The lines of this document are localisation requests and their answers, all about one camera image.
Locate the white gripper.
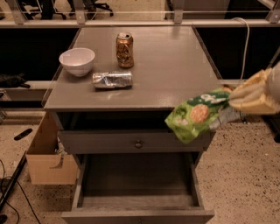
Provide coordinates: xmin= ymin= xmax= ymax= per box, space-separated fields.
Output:
xmin=229 ymin=62 xmax=280 ymax=115

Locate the green rice chip bag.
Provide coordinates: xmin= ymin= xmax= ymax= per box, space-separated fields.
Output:
xmin=164 ymin=87 xmax=244 ymax=144

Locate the grey wooden drawer cabinet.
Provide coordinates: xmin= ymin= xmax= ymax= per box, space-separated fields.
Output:
xmin=41 ymin=25 xmax=232 ymax=224

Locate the grey top drawer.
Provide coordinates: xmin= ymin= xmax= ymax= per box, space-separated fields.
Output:
xmin=58 ymin=129 xmax=215 ymax=154

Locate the grey open middle drawer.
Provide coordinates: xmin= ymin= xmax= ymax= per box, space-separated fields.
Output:
xmin=62 ymin=153 xmax=214 ymax=224

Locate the gold soda can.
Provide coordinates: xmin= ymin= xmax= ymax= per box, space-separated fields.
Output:
xmin=115 ymin=32 xmax=134 ymax=68

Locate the silver lying can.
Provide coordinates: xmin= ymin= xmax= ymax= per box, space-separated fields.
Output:
xmin=93 ymin=71 xmax=133 ymax=88

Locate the white ceramic bowl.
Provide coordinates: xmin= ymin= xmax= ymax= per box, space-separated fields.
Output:
xmin=59 ymin=47 xmax=95 ymax=77

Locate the black office chair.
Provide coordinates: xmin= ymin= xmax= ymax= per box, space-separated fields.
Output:
xmin=66 ymin=0 xmax=115 ymax=18

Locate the cardboard box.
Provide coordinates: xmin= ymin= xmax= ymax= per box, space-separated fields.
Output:
xmin=25 ymin=113 xmax=78 ymax=185

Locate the black flat floor object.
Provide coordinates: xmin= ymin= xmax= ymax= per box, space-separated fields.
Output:
xmin=14 ymin=129 xmax=32 ymax=141

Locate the white hanging cable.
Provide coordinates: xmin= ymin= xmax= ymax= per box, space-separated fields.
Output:
xmin=231 ymin=17 xmax=251 ymax=86

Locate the metal railing frame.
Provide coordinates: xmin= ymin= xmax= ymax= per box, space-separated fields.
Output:
xmin=0 ymin=0 xmax=280 ymax=28

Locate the black floor cable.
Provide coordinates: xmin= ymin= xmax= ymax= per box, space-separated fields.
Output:
xmin=0 ymin=158 xmax=42 ymax=224

